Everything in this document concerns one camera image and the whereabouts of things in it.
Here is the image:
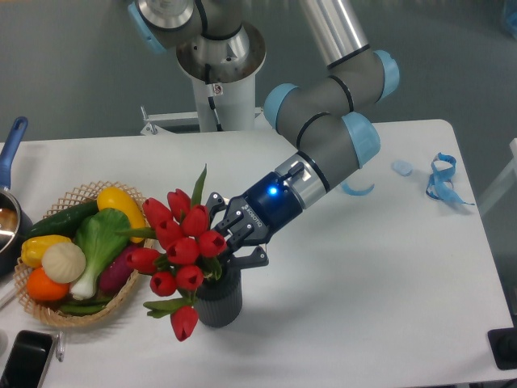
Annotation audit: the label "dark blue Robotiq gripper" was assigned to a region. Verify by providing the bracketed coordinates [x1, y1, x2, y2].
[206, 171, 302, 269]

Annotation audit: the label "red tulip bouquet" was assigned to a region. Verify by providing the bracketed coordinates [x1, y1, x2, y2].
[125, 170, 227, 342]

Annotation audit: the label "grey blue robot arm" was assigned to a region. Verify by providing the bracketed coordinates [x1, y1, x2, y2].
[128, 1, 400, 269]

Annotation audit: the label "dark grey ribbed vase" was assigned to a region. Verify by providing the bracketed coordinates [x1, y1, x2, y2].
[195, 268, 242, 328]

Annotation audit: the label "curved blue ribbon strip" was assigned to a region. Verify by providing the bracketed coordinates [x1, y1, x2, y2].
[340, 181, 375, 196]

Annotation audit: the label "yellow squash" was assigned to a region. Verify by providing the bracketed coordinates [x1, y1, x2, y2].
[96, 186, 146, 229]

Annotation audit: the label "purple sweet potato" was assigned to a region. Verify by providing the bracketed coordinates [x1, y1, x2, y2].
[99, 245, 138, 295]

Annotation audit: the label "green bok choy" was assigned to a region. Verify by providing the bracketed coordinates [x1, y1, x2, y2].
[70, 208, 130, 301]

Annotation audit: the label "woven wicker basket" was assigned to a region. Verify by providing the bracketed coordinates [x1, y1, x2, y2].
[13, 181, 145, 328]

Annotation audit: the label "green cucumber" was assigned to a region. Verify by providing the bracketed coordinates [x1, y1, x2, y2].
[26, 201, 99, 238]

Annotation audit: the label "green pea pods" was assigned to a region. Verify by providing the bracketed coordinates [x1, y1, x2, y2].
[58, 297, 112, 316]

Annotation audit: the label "white steamed bun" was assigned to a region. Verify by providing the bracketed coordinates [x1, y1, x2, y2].
[41, 242, 86, 284]

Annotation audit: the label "small blue cap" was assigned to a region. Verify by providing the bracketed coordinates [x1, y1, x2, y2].
[391, 160, 413, 177]

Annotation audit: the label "orange fruit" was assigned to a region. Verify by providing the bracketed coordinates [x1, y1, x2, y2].
[26, 268, 69, 302]

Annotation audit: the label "yellow bell pepper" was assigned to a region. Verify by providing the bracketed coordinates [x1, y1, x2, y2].
[20, 234, 72, 268]

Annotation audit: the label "blue ribbon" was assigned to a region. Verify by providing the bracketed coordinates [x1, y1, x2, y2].
[425, 153, 474, 205]

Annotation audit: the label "black smartphone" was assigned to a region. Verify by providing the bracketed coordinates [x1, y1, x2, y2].
[1, 330, 55, 388]

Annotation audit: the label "black device at edge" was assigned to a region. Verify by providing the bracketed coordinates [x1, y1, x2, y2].
[487, 327, 516, 370]

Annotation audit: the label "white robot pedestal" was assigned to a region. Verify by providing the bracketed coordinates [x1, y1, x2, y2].
[141, 21, 266, 135]

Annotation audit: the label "blue handled saucepan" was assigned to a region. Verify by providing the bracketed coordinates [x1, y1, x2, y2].
[1, 116, 32, 276]

